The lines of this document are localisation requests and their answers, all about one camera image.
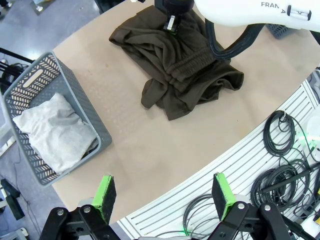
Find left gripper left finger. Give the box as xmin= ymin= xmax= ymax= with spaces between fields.
xmin=41 ymin=173 xmax=118 ymax=240

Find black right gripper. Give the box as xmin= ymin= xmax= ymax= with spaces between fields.
xmin=153 ymin=0 xmax=196 ymax=34

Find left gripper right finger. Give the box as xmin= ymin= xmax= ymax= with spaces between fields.
xmin=209 ymin=172 xmax=293 ymax=240

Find dark brown shorts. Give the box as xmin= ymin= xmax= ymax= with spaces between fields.
xmin=108 ymin=4 xmax=245 ymax=122

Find light grey garment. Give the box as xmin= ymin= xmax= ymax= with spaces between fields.
xmin=12 ymin=92 xmax=99 ymax=175

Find grey plastic lattice basket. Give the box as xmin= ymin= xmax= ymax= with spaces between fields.
xmin=265 ymin=23 xmax=297 ymax=40
xmin=3 ymin=51 xmax=113 ymax=188

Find white device with green light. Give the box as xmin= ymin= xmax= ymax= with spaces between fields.
xmin=297 ymin=109 xmax=320 ymax=161

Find black coiled cable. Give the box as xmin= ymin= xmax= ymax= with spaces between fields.
xmin=264 ymin=110 xmax=305 ymax=158
xmin=183 ymin=194 xmax=226 ymax=237
xmin=250 ymin=159 xmax=312 ymax=218

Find black right arm cable sleeve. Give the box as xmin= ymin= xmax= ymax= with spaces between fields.
xmin=204 ymin=18 xmax=266 ymax=61

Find black floor bracket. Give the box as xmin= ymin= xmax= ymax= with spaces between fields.
xmin=0 ymin=178 xmax=26 ymax=221

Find black camera tripod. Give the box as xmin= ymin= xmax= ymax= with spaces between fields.
xmin=0 ymin=46 xmax=35 ymax=86

